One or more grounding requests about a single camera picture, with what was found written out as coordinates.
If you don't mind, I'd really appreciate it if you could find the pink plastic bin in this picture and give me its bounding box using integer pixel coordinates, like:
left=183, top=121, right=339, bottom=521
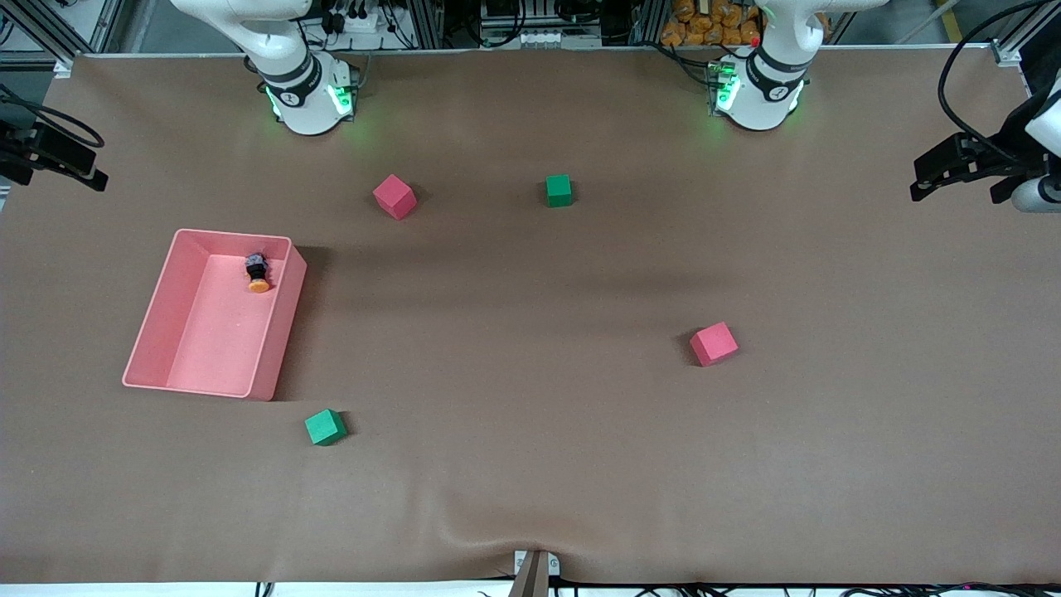
left=122, top=229, right=308, bottom=402

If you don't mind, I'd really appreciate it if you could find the pink foam cube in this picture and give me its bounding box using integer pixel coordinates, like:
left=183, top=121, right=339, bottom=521
left=690, top=322, right=739, bottom=367
left=372, top=174, right=418, bottom=221

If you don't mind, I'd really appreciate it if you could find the white power strip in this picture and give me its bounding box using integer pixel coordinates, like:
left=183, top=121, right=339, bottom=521
left=327, top=4, right=390, bottom=34

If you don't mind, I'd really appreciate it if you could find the grey electronics box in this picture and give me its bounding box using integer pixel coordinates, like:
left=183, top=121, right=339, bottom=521
left=481, top=0, right=603, bottom=49

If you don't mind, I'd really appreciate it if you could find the brown table mat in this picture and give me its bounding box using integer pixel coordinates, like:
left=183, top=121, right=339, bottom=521
left=0, top=48, right=1061, bottom=585

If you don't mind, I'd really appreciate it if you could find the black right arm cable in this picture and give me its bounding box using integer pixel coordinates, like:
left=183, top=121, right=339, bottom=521
left=0, top=83, right=105, bottom=150

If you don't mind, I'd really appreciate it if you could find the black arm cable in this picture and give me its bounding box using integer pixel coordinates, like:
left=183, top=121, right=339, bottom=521
left=0, top=83, right=105, bottom=150
left=938, top=0, right=1061, bottom=160

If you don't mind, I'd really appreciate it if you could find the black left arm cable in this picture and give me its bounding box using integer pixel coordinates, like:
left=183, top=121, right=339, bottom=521
left=938, top=0, right=1061, bottom=160

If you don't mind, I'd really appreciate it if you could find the aluminium frame profile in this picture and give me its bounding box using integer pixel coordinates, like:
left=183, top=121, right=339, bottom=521
left=0, top=0, right=125, bottom=80
left=991, top=0, right=1061, bottom=67

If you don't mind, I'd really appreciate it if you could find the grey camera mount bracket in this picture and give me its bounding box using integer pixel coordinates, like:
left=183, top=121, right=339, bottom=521
left=514, top=550, right=560, bottom=597

